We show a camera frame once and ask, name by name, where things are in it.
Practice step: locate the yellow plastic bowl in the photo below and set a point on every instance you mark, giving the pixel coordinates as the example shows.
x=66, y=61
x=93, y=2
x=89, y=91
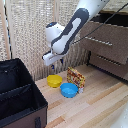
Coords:
x=54, y=81

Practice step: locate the dark drawer cabinet frame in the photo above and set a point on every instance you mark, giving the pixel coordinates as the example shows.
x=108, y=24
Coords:
x=89, y=59

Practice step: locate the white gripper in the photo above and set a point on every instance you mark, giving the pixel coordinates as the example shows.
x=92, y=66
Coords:
x=51, y=58

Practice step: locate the black fabric storage box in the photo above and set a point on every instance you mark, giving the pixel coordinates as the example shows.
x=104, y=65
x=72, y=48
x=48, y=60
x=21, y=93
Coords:
x=16, y=96

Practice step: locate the colourful printed food box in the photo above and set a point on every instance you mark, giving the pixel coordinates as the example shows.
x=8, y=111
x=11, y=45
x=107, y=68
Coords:
x=76, y=78

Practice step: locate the small white cup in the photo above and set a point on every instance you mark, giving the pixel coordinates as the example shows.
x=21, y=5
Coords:
x=80, y=90

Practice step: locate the blue plastic bowl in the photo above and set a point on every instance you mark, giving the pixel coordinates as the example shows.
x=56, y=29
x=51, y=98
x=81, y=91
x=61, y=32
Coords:
x=69, y=90

